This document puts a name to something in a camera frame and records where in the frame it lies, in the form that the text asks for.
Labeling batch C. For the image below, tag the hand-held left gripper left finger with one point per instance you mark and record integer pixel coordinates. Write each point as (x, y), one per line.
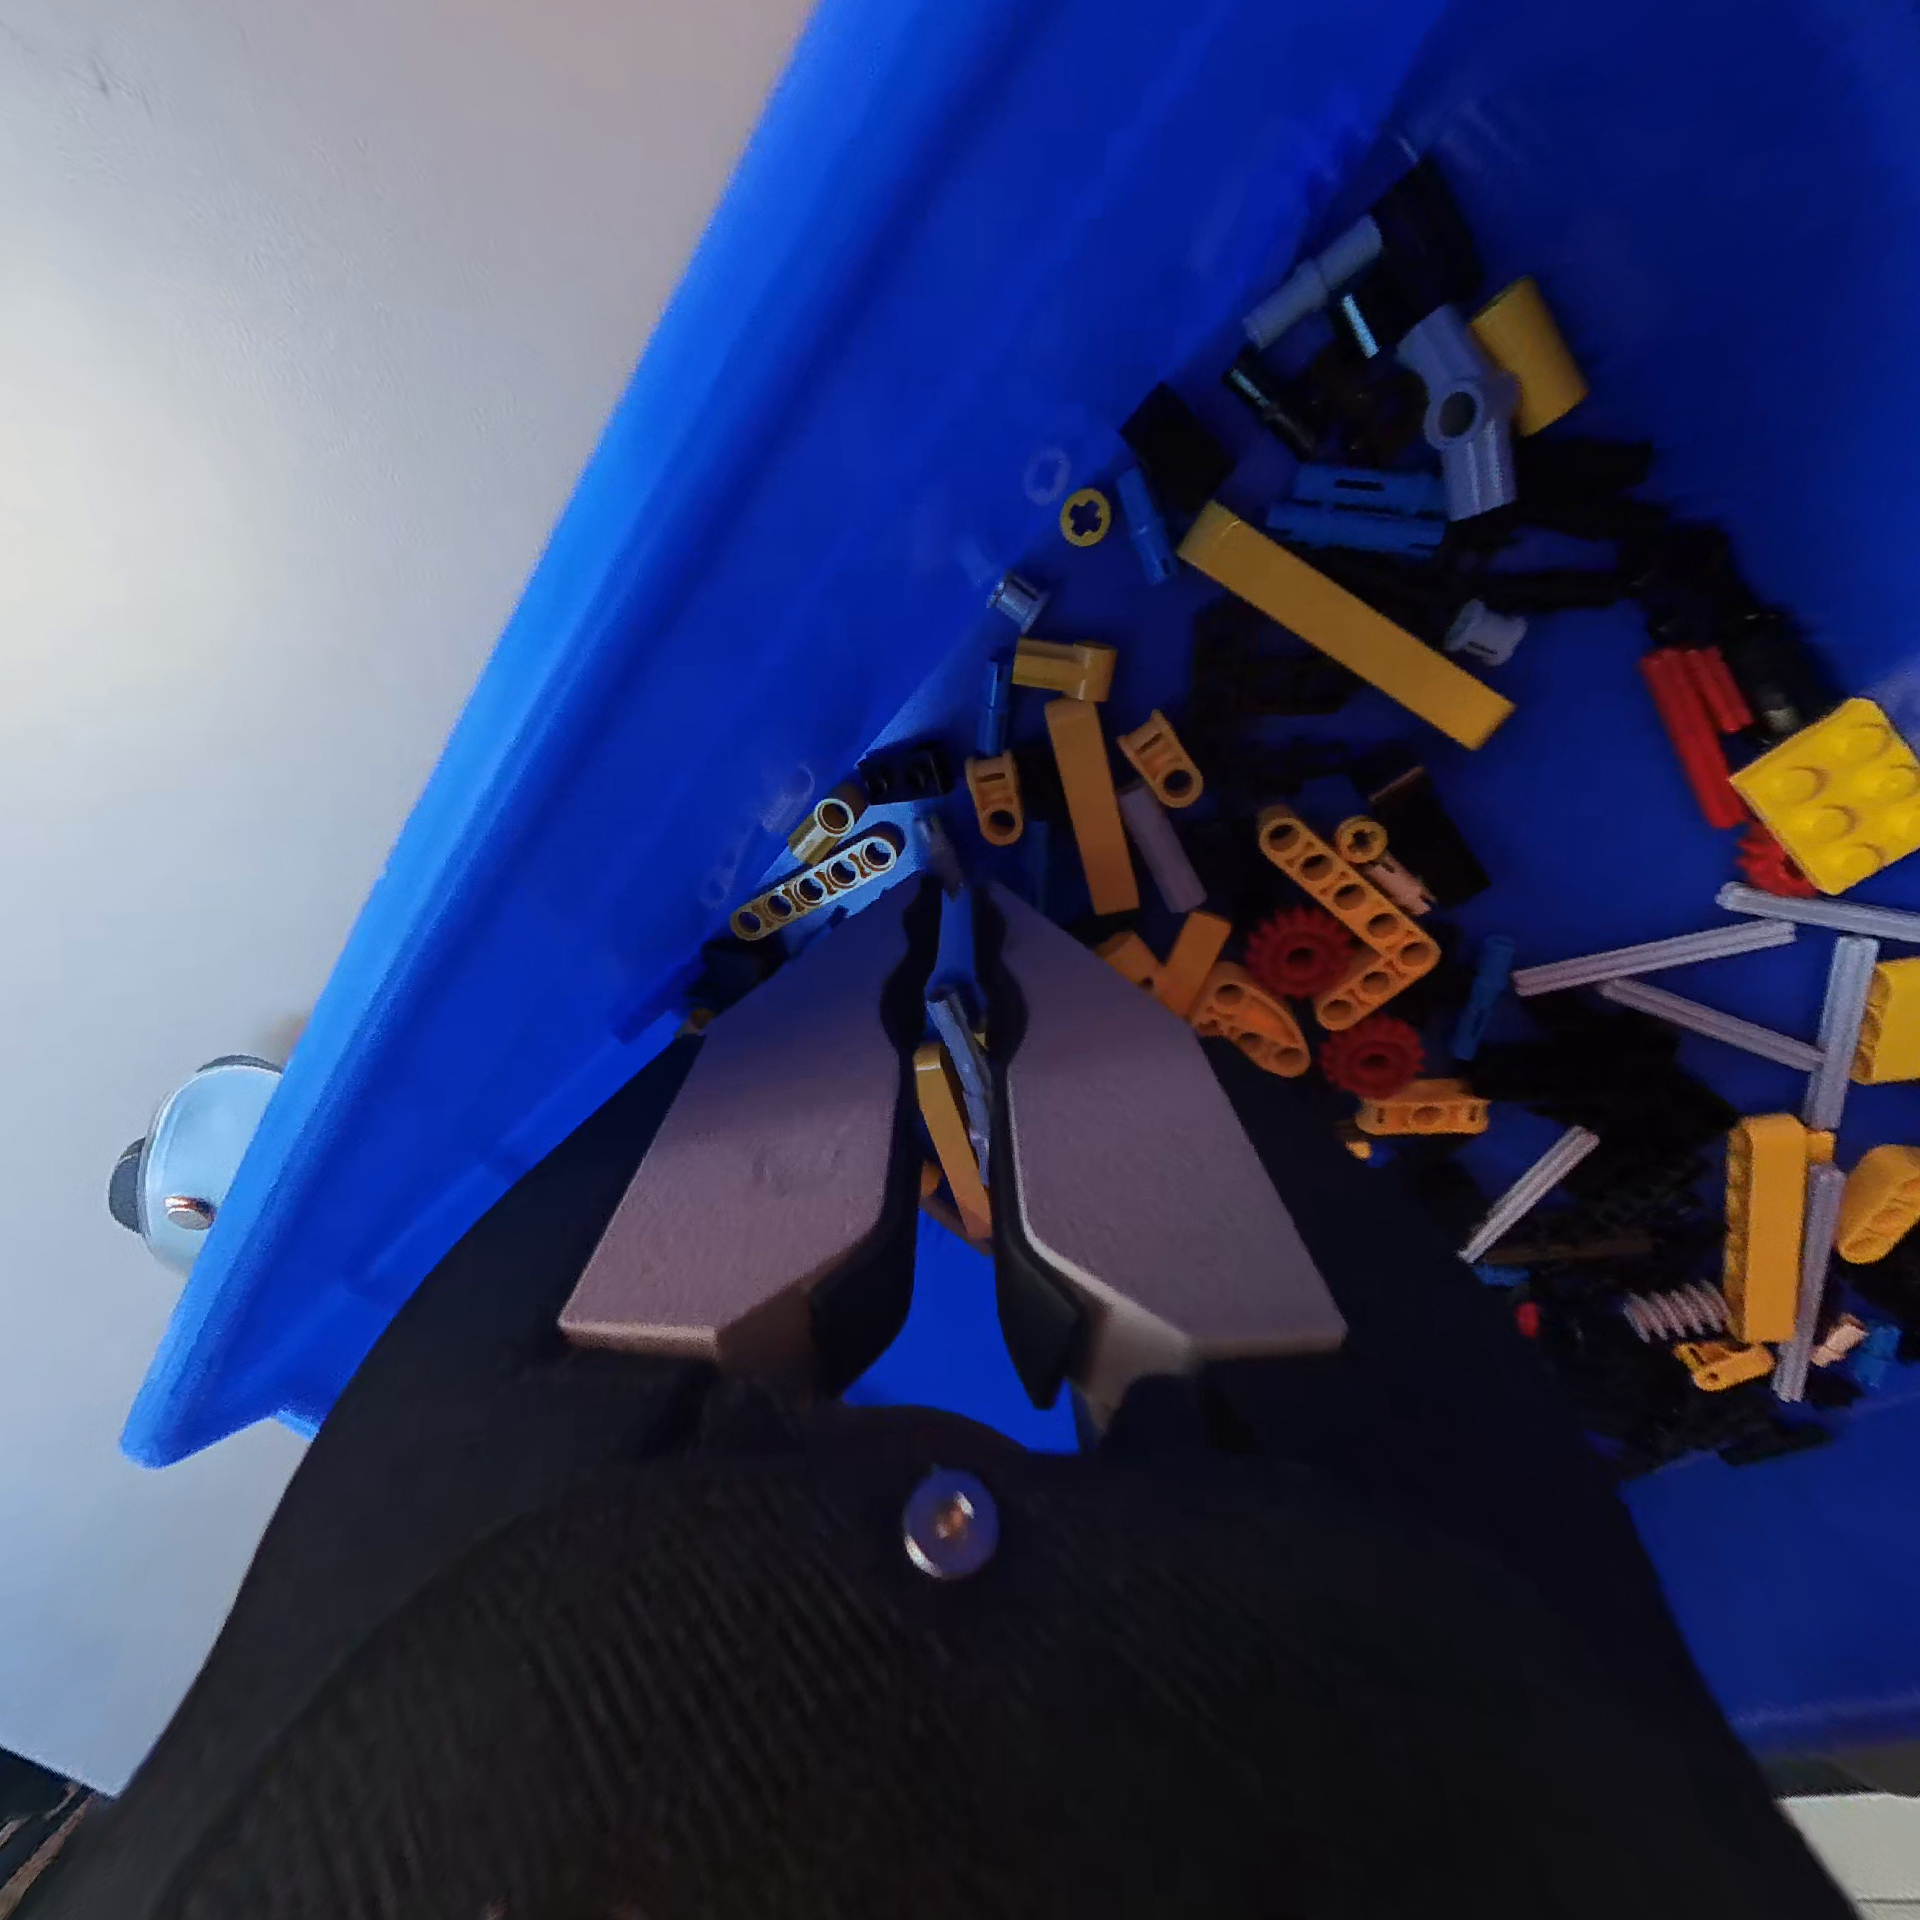
(750, 1171)

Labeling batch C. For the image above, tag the blue plastic bin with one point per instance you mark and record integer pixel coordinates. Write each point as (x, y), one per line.
(1050, 301)

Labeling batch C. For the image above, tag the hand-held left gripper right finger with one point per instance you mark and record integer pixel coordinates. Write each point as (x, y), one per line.
(1140, 1184)

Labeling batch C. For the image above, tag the pile of lego pieces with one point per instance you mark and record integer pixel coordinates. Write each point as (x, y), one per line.
(1351, 901)

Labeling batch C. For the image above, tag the round metal knob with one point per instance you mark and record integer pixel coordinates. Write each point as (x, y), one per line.
(202, 1141)

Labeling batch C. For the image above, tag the small blue technic piece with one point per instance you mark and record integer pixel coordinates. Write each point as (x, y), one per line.
(960, 1051)

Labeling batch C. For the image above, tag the yellow lego beam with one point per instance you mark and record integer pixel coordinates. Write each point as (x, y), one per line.
(942, 1125)

